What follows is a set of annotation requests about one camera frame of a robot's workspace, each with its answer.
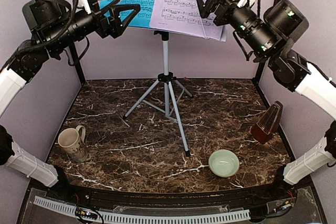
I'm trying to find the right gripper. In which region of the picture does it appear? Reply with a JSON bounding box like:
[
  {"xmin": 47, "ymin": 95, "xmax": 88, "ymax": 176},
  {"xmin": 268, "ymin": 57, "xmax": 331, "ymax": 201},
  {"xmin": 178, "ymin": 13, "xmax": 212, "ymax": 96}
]
[{"xmin": 192, "ymin": 0, "xmax": 279, "ymax": 57}]

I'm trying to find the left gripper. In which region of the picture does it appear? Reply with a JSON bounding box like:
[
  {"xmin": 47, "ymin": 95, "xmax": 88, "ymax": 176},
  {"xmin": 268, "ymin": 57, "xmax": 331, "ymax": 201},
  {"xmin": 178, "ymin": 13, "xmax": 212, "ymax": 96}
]
[{"xmin": 43, "ymin": 0, "xmax": 141, "ymax": 52}]

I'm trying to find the purple sheet music page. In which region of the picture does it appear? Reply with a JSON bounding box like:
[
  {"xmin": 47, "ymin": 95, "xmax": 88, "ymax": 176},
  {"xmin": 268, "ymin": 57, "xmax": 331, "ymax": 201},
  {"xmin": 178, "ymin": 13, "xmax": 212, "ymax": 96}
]
[{"xmin": 150, "ymin": 0, "xmax": 227, "ymax": 42}]

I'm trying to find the brown wooden metronome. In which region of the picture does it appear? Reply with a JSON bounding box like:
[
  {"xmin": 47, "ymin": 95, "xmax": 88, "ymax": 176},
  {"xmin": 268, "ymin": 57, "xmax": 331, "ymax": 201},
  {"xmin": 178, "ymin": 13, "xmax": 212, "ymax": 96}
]
[{"xmin": 250, "ymin": 101, "xmax": 283, "ymax": 144}]

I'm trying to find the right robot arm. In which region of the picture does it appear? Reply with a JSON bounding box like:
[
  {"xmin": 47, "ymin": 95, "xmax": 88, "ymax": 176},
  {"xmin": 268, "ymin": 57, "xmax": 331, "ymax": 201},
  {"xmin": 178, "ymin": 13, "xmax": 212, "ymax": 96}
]
[{"xmin": 196, "ymin": 0, "xmax": 335, "ymax": 117}]

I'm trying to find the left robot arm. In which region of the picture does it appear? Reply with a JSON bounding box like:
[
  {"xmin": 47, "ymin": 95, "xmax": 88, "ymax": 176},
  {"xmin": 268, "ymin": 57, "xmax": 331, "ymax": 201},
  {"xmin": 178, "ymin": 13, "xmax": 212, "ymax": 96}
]
[{"xmin": 1, "ymin": 0, "xmax": 141, "ymax": 201}]

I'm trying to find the cream printed mug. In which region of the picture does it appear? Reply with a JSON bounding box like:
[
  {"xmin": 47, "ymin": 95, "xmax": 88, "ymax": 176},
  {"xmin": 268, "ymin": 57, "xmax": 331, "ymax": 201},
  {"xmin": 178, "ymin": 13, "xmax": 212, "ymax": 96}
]
[{"xmin": 57, "ymin": 125, "xmax": 89, "ymax": 163}]

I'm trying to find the pale green ceramic bowl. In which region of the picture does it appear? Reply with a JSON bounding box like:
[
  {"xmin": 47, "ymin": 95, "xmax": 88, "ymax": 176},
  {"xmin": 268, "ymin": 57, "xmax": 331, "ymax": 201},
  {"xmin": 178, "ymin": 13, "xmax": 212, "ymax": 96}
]
[{"xmin": 208, "ymin": 149, "xmax": 240, "ymax": 177}]

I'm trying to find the left black frame post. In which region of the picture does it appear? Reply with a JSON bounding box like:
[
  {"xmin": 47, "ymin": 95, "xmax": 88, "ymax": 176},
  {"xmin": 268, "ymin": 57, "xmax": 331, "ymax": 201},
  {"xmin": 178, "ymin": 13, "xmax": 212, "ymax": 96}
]
[{"xmin": 52, "ymin": 0, "xmax": 86, "ymax": 83}]

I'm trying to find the grey slotted cable duct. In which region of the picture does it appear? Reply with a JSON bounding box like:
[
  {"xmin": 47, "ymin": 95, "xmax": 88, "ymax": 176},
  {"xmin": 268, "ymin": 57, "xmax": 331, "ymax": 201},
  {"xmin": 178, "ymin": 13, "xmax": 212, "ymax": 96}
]
[{"xmin": 33, "ymin": 196, "xmax": 250, "ymax": 223}]

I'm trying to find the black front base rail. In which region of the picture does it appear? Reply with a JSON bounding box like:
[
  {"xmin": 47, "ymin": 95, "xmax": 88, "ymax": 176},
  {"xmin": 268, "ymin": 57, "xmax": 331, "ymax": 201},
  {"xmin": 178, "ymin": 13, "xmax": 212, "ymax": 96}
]
[{"xmin": 24, "ymin": 176, "xmax": 320, "ymax": 210}]

